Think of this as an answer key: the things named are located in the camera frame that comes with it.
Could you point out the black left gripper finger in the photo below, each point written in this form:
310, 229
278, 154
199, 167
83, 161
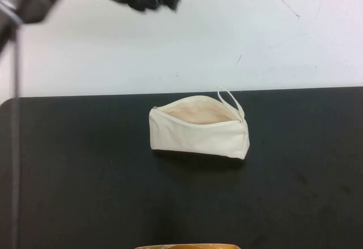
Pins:
144, 7
171, 0

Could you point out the cream fabric pencil case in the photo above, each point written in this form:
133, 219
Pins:
198, 139

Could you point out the yellow cardboard box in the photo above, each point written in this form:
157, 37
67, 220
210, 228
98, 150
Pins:
184, 246

